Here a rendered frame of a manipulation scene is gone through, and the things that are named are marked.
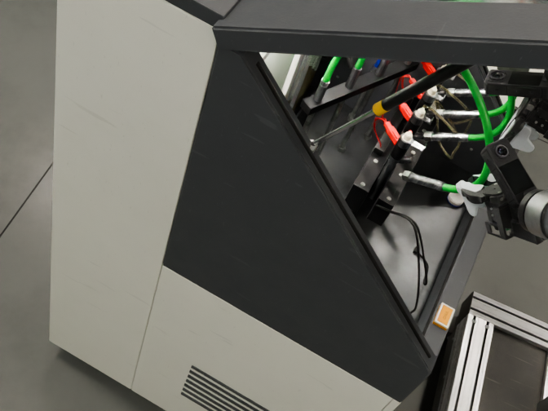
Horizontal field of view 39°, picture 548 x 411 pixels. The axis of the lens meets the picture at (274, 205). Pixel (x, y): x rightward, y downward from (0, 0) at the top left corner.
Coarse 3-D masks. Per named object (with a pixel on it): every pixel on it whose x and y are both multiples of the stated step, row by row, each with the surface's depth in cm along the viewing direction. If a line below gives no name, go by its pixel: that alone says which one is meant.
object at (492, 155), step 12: (492, 144) 128; (504, 144) 128; (492, 156) 127; (504, 156) 128; (516, 156) 128; (492, 168) 128; (504, 168) 127; (516, 168) 127; (504, 180) 126; (516, 180) 127; (528, 180) 127; (504, 192) 128; (516, 192) 126; (516, 204) 126
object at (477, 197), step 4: (464, 192) 135; (468, 192) 134; (472, 192) 134; (476, 192) 133; (480, 192) 133; (464, 196) 137; (468, 196) 134; (472, 196) 132; (476, 196) 132; (480, 196) 131; (484, 196) 131; (488, 196) 131; (468, 200) 134; (472, 200) 133; (476, 200) 132; (480, 200) 131; (484, 200) 131
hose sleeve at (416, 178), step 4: (412, 176) 150; (416, 176) 150; (420, 176) 149; (424, 176) 149; (412, 180) 151; (416, 180) 150; (420, 180) 149; (424, 180) 148; (428, 180) 148; (432, 180) 147; (436, 180) 147; (420, 184) 150; (424, 184) 148; (428, 184) 148; (432, 184) 147; (436, 184) 146; (440, 184) 146; (436, 188) 146; (440, 188) 146
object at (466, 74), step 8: (336, 64) 153; (328, 72) 155; (464, 72) 130; (328, 80) 157; (472, 80) 130; (472, 88) 130; (480, 96) 130; (480, 104) 130; (480, 112) 131; (488, 120) 131; (488, 128) 131; (488, 136) 132; (480, 176) 137; (448, 184) 145; (456, 192) 144
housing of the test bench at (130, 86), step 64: (64, 0) 124; (128, 0) 117; (192, 0) 112; (64, 64) 135; (128, 64) 127; (192, 64) 121; (64, 128) 148; (128, 128) 139; (192, 128) 131; (64, 192) 165; (128, 192) 154; (64, 256) 185; (128, 256) 171; (64, 320) 211; (128, 320) 194; (128, 384) 222
